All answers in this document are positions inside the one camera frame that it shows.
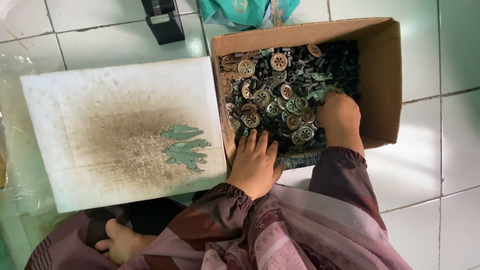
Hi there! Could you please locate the person's left hand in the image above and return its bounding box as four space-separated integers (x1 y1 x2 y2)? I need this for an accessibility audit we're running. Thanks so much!
226 129 286 201

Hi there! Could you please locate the person's right hand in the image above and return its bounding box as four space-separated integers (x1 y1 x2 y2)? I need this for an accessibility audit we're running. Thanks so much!
317 91 362 142

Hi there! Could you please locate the brown cardboard box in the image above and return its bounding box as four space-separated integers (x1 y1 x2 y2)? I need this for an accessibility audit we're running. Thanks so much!
210 17 403 177

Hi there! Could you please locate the heap of small metal parts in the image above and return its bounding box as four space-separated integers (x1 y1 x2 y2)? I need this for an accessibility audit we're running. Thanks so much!
219 40 361 155

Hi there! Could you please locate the person's patterned pink brown garment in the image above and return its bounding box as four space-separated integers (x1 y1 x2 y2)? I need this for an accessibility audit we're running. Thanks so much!
24 184 413 270

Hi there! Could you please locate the green metal plate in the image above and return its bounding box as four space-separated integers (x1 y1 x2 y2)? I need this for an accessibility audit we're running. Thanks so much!
165 155 203 173
165 149 208 164
160 124 205 142
167 139 212 152

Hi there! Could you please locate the black tape dispenser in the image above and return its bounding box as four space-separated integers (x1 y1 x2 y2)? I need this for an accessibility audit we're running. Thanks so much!
140 0 186 46

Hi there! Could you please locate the white foam board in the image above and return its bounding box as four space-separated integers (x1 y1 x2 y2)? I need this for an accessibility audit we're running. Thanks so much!
19 56 228 214

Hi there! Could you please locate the person's bare foot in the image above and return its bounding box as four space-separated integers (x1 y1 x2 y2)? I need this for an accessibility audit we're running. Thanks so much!
94 218 158 266

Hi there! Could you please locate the clear plastic sheet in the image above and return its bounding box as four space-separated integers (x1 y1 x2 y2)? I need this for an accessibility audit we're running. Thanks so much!
0 52 66 227

